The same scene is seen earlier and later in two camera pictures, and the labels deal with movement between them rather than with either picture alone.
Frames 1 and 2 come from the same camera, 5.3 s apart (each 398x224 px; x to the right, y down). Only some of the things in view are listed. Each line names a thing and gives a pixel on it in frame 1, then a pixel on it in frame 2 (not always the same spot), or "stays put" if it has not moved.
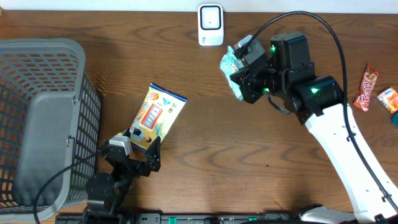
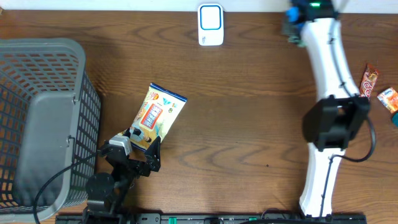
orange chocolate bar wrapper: [362, 100] stays put
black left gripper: [153, 157] stays put
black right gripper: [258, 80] -> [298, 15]
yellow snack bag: [158, 115] stays put
